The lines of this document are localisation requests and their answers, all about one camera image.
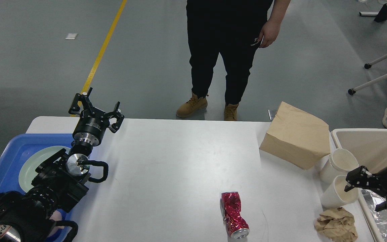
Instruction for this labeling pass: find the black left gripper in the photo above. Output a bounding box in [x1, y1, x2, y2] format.
[69, 87, 125, 147]

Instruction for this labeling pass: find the aluminium foil tray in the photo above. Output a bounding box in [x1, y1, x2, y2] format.
[359, 189, 387, 242]

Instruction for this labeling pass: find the white paper cup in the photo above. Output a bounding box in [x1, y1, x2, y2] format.
[319, 148, 359, 184]
[320, 175, 360, 209]

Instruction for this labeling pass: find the green plate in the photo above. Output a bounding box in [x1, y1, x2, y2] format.
[18, 146, 70, 193]

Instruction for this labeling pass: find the brown paper bag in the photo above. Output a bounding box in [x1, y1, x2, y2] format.
[259, 102, 331, 170]

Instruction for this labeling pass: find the crushed red can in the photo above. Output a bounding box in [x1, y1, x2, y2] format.
[221, 192, 250, 239]

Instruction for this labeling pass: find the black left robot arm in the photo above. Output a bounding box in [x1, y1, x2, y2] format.
[0, 88, 124, 242]

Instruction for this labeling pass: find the beige plastic bin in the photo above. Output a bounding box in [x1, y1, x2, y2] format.
[331, 128, 387, 242]

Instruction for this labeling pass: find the crumpled brown paper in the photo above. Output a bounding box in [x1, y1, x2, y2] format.
[314, 207, 358, 242]

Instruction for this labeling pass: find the white paper scrap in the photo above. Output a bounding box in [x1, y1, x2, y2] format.
[65, 33, 78, 40]

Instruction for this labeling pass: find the blue plastic tray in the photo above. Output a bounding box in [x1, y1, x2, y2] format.
[0, 134, 87, 242]

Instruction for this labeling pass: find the left metal floor plate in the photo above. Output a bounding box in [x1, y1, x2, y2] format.
[268, 109, 277, 121]

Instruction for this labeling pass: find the person in tan boots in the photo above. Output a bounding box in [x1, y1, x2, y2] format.
[176, 0, 290, 121]

